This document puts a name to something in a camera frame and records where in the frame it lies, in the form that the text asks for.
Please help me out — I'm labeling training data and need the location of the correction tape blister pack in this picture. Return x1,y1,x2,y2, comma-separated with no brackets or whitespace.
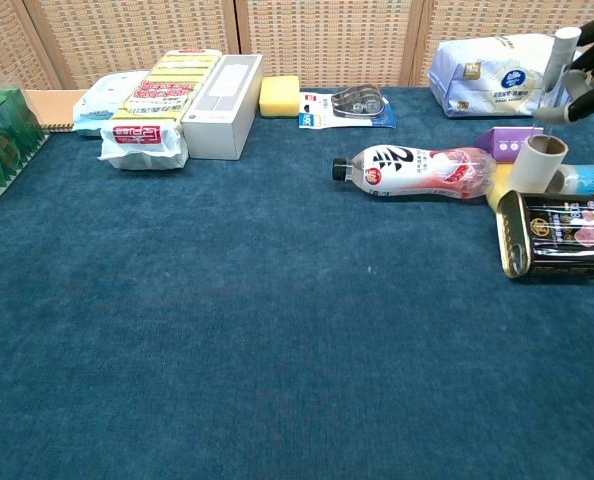
298,85,399,131

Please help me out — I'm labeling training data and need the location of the black gold luncheon meat can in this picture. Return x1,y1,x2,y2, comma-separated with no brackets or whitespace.
494,189,594,284

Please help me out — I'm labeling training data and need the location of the pink drink bottle black cap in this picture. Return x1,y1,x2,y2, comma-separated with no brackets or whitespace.
331,144,496,202

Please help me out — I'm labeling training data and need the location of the small purple box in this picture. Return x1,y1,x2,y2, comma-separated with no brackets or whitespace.
473,125,546,165

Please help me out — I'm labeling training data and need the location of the clear plastic tube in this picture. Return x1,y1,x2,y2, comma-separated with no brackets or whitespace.
532,26,583,147

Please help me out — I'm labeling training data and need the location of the white power strip box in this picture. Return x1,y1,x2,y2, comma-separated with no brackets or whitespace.
180,53,265,162

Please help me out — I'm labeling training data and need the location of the woven folding screen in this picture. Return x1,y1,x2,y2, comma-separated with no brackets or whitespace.
0,0,594,92

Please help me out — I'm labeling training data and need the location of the light blue wet wipes pack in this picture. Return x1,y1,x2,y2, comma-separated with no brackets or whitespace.
71,70,151,138

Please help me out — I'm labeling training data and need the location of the white lint roller refill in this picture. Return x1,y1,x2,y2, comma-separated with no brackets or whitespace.
506,134,570,194

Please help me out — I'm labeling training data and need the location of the dark blue table mat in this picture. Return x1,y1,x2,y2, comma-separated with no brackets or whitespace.
0,85,594,480

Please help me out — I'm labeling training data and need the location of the yellow sponge with green pad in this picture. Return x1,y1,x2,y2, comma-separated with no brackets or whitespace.
485,164,519,209

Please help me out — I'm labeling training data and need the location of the blue white tissue pack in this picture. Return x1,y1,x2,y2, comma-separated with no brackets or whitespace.
426,33,588,119

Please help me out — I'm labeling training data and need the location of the yellow green sponge multipack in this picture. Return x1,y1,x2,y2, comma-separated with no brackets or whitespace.
97,47,225,172

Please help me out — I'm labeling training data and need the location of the plain yellow sponge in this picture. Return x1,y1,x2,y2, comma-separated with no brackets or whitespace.
258,75,301,119

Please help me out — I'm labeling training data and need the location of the clear box of green sachets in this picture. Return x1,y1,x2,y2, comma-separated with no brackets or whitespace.
0,88,49,212

